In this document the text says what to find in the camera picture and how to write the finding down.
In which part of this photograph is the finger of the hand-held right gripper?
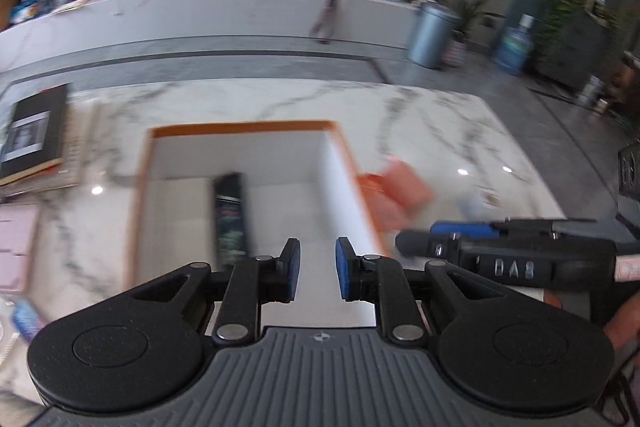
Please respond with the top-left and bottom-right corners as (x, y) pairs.
(429, 220), (503, 239)
(395, 229), (463, 267)

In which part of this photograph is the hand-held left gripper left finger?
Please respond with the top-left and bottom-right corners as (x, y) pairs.
(120, 237), (302, 347)

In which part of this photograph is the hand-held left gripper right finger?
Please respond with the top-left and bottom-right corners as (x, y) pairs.
(335, 236), (521, 347)

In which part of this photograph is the pink bottle with label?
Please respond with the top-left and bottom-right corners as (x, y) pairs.
(381, 157), (436, 214)

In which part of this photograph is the pink pump bottle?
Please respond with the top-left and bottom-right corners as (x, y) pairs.
(356, 173), (403, 232)

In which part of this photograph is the orange cardboard box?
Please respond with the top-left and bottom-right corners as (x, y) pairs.
(127, 121), (396, 328)

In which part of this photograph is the person's right forearm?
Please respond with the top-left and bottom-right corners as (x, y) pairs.
(602, 299), (640, 353)

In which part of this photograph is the black shampoo bottle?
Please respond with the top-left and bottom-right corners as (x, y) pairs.
(212, 173), (252, 267)

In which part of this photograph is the blue water jug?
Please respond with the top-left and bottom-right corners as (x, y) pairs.
(494, 13), (537, 76)

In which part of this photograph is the grey trash can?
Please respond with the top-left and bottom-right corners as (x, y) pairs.
(406, 2), (462, 71)

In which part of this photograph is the grey cabinet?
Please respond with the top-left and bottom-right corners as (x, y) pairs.
(532, 2), (603, 85)

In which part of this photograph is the potted plant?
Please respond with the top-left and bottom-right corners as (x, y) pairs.
(440, 0), (506, 68)

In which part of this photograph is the green leafy plant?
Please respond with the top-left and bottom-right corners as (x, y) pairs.
(534, 0), (593, 64)

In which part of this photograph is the beige book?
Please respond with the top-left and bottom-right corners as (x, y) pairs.
(0, 104), (98, 202)

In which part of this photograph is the white marble counter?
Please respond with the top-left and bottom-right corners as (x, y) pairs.
(0, 0), (426, 75)

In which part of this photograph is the pink case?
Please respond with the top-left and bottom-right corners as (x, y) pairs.
(0, 204), (42, 294)

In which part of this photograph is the black book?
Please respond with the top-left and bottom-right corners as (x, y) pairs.
(0, 84), (69, 186)

